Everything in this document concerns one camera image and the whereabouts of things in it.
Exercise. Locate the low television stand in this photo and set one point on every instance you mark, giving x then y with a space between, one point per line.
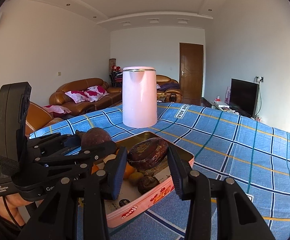
222 106

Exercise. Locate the black television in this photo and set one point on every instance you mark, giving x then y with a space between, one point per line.
244 97

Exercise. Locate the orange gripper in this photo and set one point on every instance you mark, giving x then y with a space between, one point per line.
95 168

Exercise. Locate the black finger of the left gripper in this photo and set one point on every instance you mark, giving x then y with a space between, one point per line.
53 145
87 156

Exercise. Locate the white wall socket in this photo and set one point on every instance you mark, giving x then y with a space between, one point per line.
258 79

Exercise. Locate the dark brown interior door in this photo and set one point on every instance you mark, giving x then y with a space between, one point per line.
191 70

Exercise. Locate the pink electric kettle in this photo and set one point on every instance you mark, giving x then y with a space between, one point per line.
139 97

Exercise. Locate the white pink floral cushion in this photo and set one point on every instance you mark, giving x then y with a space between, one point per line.
92 94

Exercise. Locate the purple round fruit with stem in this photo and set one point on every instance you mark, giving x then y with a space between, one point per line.
93 137

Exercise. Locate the brown leather chair near table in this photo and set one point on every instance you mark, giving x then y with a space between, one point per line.
38 118

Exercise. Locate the green-brown round kiwi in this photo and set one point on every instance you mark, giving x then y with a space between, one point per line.
134 178

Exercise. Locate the brown leather sofa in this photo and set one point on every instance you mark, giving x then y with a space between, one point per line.
60 99

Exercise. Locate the brown leather armchair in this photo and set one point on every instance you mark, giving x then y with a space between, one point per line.
168 88

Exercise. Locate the person's left hand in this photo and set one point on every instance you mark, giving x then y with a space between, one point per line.
9 208

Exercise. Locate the large orange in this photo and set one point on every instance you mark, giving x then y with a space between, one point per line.
128 171

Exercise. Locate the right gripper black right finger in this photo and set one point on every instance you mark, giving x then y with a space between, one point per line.
237 217

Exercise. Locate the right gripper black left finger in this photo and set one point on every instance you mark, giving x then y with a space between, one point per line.
56 216

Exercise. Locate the pink tin box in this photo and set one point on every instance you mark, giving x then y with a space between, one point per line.
130 202

